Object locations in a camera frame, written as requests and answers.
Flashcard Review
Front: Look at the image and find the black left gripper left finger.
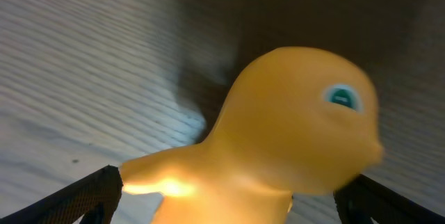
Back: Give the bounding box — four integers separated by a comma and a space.
1, 166, 123, 224

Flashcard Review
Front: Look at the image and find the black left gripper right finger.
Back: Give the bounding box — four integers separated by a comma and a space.
334, 175, 444, 224

